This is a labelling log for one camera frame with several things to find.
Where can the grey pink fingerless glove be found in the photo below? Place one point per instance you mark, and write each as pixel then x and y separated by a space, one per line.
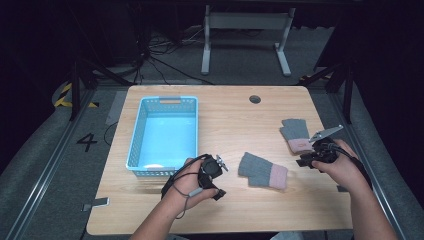
pixel 260 170

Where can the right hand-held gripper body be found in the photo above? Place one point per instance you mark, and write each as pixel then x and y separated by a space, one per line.
pixel 322 151

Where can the aluminium floor rail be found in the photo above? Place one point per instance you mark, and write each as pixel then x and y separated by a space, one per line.
pixel 366 166
pixel 50 166

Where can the grey tape piece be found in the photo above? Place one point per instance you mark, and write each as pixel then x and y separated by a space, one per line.
pixel 96 203

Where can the grey pink sock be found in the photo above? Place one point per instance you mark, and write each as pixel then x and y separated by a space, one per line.
pixel 295 135

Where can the grey floor tape strip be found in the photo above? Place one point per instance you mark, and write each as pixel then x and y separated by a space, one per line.
pixel 116 108

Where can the white metal table frame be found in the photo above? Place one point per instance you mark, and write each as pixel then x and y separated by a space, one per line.
pixel 246 21

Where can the person's left hand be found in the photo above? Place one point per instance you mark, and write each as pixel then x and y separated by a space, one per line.
pixel 186 190

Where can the person's right hand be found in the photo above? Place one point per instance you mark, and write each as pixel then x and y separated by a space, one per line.
pixel 345 170

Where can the light blue plastic basket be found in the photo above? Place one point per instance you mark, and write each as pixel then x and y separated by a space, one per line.
pixel 166 136

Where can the yellow black hazard tape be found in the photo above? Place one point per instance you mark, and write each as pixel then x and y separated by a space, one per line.
pixel 63 96

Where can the black metal stand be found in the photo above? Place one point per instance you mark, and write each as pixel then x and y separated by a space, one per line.
pixel 343 83
pixel 83 80

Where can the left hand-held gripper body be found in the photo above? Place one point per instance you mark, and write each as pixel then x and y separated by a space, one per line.
pixel 209 170

